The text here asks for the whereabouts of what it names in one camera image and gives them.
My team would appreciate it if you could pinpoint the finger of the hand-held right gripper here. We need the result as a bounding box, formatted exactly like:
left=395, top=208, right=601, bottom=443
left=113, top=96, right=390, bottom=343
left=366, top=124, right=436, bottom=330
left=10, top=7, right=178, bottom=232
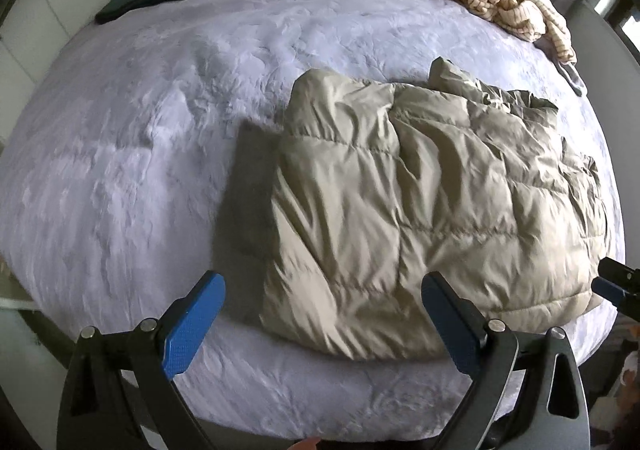
left=591, top=277, right=640, bottom=321
left=599, top=256, right=640, bottom=285

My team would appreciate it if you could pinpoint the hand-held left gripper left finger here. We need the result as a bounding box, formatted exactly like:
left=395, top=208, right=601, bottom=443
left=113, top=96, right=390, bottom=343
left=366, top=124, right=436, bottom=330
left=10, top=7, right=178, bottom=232
left=56, top=271, right=227, bottom=450

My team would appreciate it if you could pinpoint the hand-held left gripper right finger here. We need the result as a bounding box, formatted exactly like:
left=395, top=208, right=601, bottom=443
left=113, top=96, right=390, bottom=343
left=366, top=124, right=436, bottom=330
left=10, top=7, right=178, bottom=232
left=421, top=271, right=592, bottom=450

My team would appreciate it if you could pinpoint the bed with lavender quilt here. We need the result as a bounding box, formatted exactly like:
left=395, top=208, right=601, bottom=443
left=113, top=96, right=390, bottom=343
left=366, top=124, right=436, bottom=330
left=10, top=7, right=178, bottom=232
left=0, top=0, right=626, bottom=441

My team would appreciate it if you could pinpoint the beige puffer jacket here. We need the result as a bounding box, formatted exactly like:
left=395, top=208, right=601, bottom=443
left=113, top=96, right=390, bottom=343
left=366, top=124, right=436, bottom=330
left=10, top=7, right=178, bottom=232
left=212, top=57, right=613, bottom=363

